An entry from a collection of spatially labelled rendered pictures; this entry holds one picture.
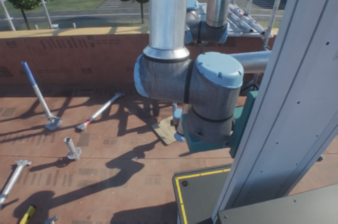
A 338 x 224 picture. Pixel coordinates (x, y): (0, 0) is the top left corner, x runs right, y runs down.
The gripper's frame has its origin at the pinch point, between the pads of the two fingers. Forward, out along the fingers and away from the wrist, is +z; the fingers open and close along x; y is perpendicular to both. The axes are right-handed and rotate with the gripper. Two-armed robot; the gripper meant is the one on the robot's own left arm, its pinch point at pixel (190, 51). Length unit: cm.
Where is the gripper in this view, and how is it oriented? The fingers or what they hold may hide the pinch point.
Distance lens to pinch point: 121.0
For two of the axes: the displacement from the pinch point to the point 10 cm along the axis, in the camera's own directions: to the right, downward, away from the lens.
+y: -0.4, -8.8, 4.7
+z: 1.1, 4.7, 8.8
